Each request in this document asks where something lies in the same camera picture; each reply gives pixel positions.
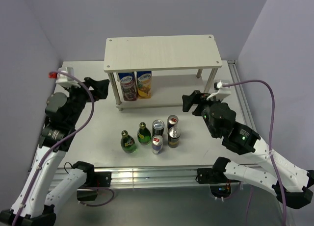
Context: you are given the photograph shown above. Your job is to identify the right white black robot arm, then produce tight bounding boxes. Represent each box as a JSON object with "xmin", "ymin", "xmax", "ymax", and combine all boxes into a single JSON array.
[{"xmin": 182, "ymin": 90, "xmax": 314, "ymax": 209}]

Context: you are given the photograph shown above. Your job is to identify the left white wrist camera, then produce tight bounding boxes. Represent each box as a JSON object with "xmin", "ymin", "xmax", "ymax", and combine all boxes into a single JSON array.
[{"xmin": 49, "ymin": 67, "xmax": 80, "ymax": 89}]

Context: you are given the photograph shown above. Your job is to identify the green glass bottle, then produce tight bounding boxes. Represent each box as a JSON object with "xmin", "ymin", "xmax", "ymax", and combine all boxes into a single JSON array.
[
  {"xmin": 137, "ymin": 122, "xmax": 151, "ymax": 145},
  {"xmin": 120, "ymin": 130, "xmax": 137, "ymax": 154}
]

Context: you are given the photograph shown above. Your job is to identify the red berry juice carton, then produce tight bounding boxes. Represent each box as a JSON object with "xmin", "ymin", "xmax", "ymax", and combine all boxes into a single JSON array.
[{"xmin": 118, "ymin": 72, "xmax": 137, "ymax": 101}]

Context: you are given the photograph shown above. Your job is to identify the aluminium right side rail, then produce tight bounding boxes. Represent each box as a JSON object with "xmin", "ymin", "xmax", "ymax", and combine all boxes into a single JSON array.
[{"xmin": 227, "ymin": 60, "xmax": 256, "ymax": 131}]

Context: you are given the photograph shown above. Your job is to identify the white two-tier wooden shelf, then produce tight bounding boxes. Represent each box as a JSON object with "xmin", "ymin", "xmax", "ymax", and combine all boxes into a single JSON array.
[{"xmin": 104, "ymin": 35, "xmax": 223, "ymax": 111}]

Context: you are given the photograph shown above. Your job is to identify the aluminium rail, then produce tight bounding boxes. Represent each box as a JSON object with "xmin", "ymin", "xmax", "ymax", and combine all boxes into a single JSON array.
[
  {"xmin": 26, "ymin": 167, "xmax": 243, "ymax": 191},
  {"xmin": 227, "ymin": 60, "xmax": 256, "ymax": 131}
]

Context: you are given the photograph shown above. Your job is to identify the black can yellow label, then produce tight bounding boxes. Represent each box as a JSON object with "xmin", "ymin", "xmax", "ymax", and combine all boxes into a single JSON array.
[{"xmin": 168, "ymin": 126, "xmax": 181, "ymax": 148}]

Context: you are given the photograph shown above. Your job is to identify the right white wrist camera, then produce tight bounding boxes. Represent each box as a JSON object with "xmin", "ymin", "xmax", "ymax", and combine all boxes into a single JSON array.
[{"xmin": 206, "ymin": 80, "xmax": 231, "ymax": 101}]

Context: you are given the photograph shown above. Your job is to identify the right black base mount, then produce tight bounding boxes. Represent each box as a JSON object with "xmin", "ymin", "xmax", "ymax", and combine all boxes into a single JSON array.
[{"xmin": 195, "ymin": 168, "xmax": 232, "ymax": 199}]

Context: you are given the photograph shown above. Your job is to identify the blue silver can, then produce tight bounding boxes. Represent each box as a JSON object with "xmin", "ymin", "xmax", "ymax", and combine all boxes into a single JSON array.
[
  {"xmin": 151, "ymin": 135, "xmax": 163, "ymax": 154},
  {"xmin": 167, "ymin": 115, "xmax": 179, "ymax": 131}
]

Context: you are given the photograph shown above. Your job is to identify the aluminium front rail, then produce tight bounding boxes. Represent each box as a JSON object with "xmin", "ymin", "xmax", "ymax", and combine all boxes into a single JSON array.
[{"xmin": 26, "ymin": 167, "xmax": 243, "ymax": 191}]

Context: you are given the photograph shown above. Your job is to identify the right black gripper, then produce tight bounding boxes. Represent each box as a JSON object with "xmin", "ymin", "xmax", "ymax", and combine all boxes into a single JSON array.
[{"xmin": 182, "ymin": 89, "xmax": 224, "ymax": 138}]

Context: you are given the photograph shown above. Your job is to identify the black can silver top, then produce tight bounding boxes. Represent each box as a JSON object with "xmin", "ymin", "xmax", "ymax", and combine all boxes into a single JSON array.
[{"xmin": 152, "ymin": 120, "xmax": 165, "ymax": 136}]

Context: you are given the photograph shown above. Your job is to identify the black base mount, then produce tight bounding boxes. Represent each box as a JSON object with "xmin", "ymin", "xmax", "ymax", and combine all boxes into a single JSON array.
[
  {"xmin": 77, "ymin": 172, "xmax": 111, "ymax": 202},
  {"xmin": 195, "ymin": 168, "xmax": 232, "ymax": 199}
]

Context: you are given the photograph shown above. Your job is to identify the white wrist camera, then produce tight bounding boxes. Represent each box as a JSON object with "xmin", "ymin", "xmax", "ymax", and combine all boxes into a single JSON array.
[
  {"xmin": 206, "ymin": 80, "xmax": 231, "ymax": 101},
  {"xmin": 49, "ymin": 67, "xmax": 80, "ymax": 89}
]

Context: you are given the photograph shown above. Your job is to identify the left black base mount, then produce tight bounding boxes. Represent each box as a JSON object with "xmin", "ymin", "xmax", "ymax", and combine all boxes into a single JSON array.
[{"xmin": 77, "ymin": 172, "xmax": 111, "ymax": 202}]

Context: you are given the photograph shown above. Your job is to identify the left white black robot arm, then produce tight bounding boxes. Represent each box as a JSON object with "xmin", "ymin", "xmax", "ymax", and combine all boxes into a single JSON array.
[{"xmin": 0, "ymin": 77, "xmax": 110, "ymax": 226}]

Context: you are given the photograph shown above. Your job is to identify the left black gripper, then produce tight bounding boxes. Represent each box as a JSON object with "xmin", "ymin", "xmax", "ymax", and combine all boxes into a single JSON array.
[{"xmin": 64, "ymin": 76, "xmax": 109, "ymax": 126}]

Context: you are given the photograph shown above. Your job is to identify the yellow pineapple juice carton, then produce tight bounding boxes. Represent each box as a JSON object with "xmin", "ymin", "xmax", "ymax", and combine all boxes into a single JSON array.
[{"xmin": 136, "ymin": 71, "xmax": 152, "ymax": 99}]

